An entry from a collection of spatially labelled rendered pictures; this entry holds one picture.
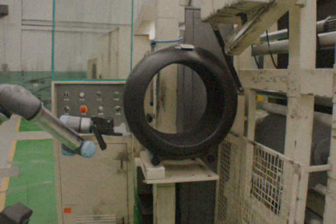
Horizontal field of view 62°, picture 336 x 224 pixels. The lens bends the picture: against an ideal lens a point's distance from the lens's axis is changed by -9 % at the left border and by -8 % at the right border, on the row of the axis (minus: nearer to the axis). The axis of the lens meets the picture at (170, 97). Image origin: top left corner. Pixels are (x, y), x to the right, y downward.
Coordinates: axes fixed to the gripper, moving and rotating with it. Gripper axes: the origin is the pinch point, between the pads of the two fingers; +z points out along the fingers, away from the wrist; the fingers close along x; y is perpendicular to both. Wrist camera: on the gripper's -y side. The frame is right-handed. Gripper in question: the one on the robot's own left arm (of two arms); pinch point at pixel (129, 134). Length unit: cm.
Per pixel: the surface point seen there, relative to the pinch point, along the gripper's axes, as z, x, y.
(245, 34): 51, -8, 58
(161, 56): 9.4, -11.0, 40.3
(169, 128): 25.8, 26.9, 1.0
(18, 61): -320, 833, 30
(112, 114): -8, 60, 1
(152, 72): 6.2, -12.0, 32.2
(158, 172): 15.6, -10.1, -15.4
